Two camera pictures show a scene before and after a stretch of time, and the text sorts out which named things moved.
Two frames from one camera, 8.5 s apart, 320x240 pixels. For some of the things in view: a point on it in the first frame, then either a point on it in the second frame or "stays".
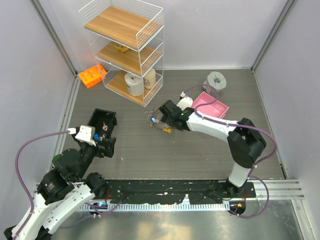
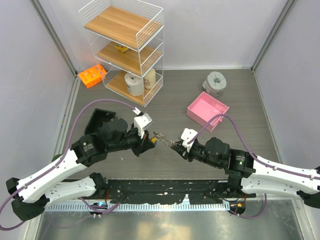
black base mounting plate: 203,192 stays
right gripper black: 167,120 -> 183,150
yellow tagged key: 169,130 -> 154,139
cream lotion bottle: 150,79 stays
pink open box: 217,109 stays
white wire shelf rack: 127,38 stays
